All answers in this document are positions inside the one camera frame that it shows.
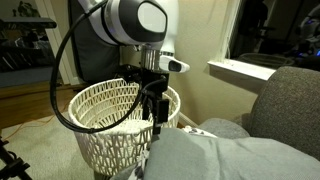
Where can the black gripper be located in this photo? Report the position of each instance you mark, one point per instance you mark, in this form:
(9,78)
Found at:
(155,85)

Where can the grey blanket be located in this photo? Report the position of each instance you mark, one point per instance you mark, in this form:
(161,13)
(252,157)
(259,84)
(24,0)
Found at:
(216,156)

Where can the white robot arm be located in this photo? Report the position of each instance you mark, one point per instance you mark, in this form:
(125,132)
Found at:
(126,23)

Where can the white woven laundry hamper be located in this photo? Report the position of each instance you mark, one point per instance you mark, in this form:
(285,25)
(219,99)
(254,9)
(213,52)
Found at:
(100,150)

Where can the white baseboard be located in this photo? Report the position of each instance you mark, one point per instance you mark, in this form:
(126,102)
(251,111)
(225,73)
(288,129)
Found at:
(188,120)

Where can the dark hanging garment bag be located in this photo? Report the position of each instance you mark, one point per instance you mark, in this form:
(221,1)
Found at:
(93,56)

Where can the white window sill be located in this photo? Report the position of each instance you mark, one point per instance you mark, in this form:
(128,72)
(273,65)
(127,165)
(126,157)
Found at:
(243,69)

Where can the beige carpet rug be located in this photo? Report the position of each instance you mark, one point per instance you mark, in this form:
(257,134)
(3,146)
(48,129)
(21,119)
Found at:
(43,146)

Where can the grey fabric couch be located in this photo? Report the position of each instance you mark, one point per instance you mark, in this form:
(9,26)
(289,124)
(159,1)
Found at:
(286,110)

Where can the black tripod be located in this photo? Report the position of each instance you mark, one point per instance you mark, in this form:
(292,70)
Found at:
(13,165)

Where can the dark shelf board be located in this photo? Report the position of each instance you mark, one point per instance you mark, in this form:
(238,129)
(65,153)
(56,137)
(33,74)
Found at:
(26,22)

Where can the white window frame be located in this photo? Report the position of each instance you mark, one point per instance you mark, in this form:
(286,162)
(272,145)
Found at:
(230,26)

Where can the white door frame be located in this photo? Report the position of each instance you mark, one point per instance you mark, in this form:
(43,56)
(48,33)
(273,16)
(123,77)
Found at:
(56,43)

